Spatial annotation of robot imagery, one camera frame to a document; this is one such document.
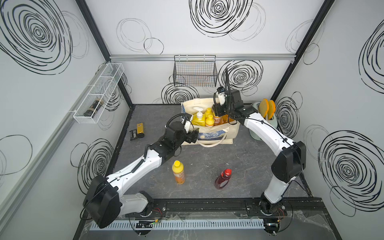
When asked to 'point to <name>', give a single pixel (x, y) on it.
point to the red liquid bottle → (222, 180)
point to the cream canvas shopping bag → (214, 136)
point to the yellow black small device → (138, 133)
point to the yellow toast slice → (263, 107)
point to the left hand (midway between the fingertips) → (191, 125)
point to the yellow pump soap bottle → (198, 119)
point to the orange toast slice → (271, 109)
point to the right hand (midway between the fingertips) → (219, 104)
